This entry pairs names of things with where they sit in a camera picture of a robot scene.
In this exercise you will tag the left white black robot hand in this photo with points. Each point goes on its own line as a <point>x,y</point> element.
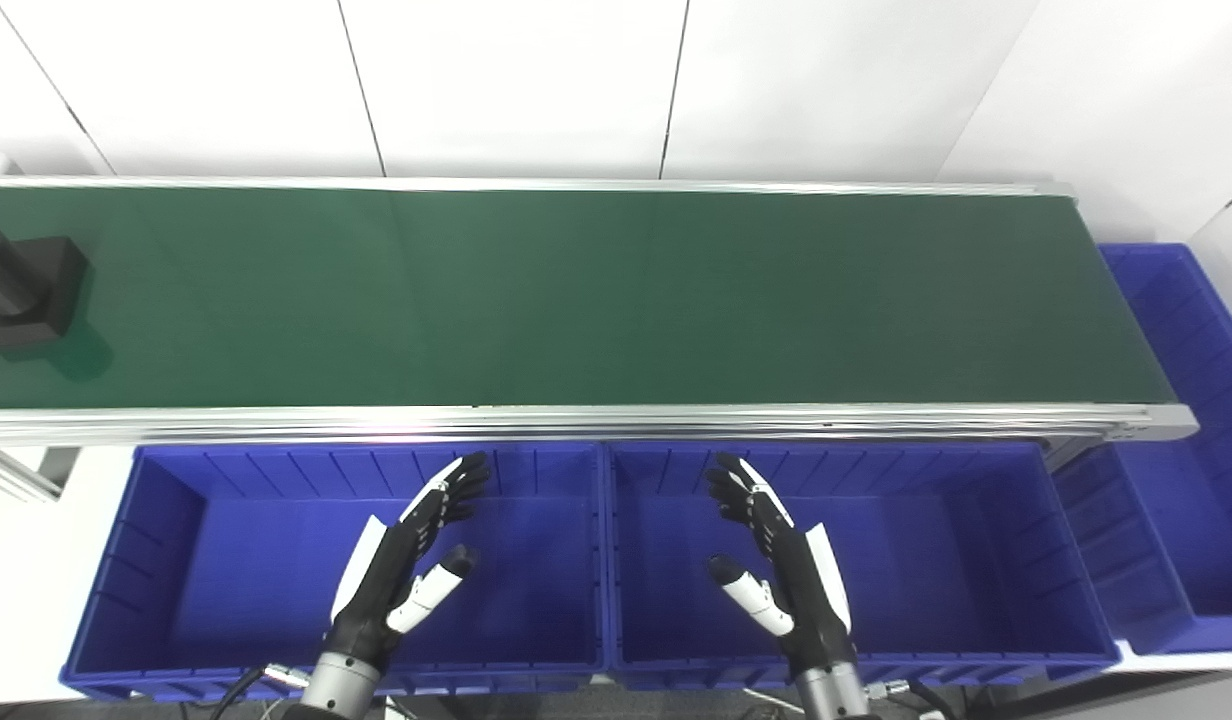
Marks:
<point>391,575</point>

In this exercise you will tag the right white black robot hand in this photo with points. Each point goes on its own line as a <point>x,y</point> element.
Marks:
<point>806,590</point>

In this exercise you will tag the black cylinder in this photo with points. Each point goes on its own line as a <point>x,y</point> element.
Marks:
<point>31,290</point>

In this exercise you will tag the blue plastic bin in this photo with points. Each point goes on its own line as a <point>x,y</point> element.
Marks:
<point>1176,520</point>
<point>256,560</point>
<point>936,560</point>

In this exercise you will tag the green conveyor belt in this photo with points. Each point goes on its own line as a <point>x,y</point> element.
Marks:
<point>576,300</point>
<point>576,422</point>

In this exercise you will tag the aluminium conveyor support leg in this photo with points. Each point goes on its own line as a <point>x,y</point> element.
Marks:
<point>16,475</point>

